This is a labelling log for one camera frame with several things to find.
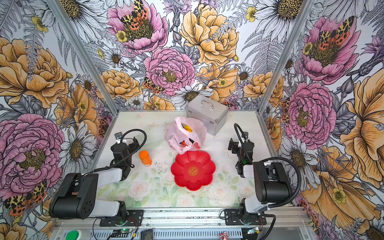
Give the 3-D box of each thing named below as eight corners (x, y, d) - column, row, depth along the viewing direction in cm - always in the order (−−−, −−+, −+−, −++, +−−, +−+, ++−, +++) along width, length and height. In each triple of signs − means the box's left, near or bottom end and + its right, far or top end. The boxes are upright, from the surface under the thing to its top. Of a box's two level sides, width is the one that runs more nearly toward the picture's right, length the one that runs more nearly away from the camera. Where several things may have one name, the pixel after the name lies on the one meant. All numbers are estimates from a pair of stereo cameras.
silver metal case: (186, 121, 118) (185, 104, 105) (201, 109, 127) (202, 91, 114) (212, 138, 108) (214, 122, 94) (226, 124, 116) (230, 107, 103)
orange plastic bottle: (143, 167, 94) (137, 158, 85) (145, 159, 97) (140, 150, 89) (151, 167, 94) (146, 158, 85) (152, 159, 97) (148, 150, 89)
